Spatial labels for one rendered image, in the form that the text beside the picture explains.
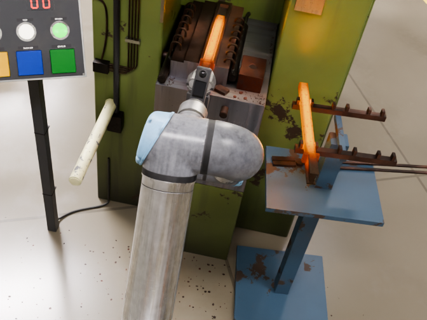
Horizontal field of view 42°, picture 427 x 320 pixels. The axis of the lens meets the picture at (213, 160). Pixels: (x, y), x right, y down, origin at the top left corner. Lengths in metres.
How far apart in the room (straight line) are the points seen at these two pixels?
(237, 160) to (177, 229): 0.19
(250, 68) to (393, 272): 1.30
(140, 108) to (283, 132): 0.58
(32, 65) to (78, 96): 1.48
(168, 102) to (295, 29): 0.50
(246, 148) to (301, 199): 0.80
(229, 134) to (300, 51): 0.93
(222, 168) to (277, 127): 1.11
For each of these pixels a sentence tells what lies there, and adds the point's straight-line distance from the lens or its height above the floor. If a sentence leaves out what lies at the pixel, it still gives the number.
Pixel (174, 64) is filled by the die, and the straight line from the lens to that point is 1.93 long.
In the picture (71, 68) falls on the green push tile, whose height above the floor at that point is 0.99.
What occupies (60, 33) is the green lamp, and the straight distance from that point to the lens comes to 1.85.
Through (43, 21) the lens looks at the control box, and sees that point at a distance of 1.85.
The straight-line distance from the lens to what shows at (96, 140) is 2.11.
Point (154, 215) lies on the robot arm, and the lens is 1.15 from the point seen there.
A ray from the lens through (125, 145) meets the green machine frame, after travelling 2.44.
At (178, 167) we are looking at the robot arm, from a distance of 1.12.
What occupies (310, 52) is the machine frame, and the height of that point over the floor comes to 1.03.
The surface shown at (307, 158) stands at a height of 0.97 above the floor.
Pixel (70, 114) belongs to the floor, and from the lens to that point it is 3.19.
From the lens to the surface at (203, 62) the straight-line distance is 1.88.
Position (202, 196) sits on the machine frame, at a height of 0.40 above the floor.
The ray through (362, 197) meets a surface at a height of 0.71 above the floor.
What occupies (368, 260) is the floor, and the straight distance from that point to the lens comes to 2.78.
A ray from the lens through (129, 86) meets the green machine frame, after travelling 2.22.
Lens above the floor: 2.09
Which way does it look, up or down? 45 degrees down
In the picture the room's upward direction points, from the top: 10 degrees clockwise
